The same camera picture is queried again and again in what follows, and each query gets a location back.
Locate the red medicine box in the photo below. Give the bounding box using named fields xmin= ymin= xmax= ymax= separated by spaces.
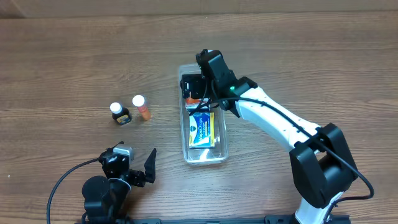
xmin=185 ymin=98 xmax=209 ymax=111

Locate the blue VapoDrops box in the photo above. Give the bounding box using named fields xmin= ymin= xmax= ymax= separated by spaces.
xmin=188 ymin=112 xmax=215 ymax=148

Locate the dark brown syrup bottle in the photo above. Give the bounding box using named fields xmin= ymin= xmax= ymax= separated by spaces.
xmin=109 ymin=102 xmax=132 ymax=125

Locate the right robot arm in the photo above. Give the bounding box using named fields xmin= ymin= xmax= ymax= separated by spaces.
xmin=178 ymin=49 xmax=358 ymax=223

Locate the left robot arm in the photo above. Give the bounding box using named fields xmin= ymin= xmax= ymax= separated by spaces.
xmin=81 ymin=141 xmax=157 ymax=223

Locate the clear plastic container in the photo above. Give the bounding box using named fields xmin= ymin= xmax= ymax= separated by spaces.
xmin=178 ymin=63 xmax=228 ymax=165

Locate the orange pill bottle white cap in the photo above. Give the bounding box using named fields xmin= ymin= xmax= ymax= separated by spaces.
xmin=132 ymin=95 xmax=151 ymax=120

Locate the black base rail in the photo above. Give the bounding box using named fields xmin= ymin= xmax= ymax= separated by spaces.
xmin=76 ymin=214 xmax=352 ymax=224

